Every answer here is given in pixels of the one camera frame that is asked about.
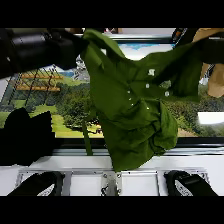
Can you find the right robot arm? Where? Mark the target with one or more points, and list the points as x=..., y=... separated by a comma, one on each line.
x=213, y=50

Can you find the black garment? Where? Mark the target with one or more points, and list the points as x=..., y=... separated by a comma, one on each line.
x=25, y=140

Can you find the silver frame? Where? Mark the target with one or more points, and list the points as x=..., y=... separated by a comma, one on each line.
x=83, y=183

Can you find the green long-sleeved shirt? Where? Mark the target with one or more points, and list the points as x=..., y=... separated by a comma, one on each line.
x=133, y=110

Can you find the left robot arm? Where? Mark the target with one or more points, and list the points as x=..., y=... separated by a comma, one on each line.
x=33, y=50

